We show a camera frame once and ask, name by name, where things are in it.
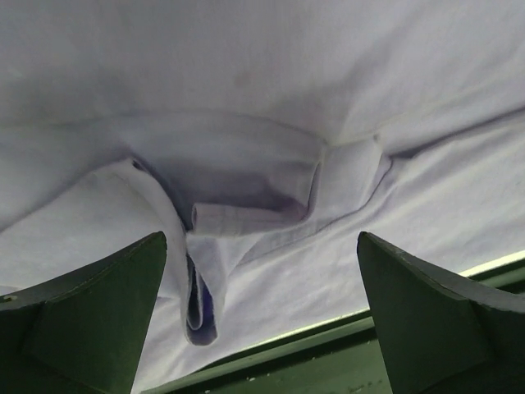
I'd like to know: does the purple t-shirt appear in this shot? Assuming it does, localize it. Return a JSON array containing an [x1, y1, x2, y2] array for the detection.
[[1, 1, 524, 393]]

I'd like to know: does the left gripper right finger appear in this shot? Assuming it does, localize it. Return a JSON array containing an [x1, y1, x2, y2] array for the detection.
[[357, 232, 524, 393]]

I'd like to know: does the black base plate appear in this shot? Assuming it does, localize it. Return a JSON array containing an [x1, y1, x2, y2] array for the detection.
[[160, 253, 524, 393]]

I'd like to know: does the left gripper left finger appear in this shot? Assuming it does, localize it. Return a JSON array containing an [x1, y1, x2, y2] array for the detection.
[[1, 232, 167, 393]]

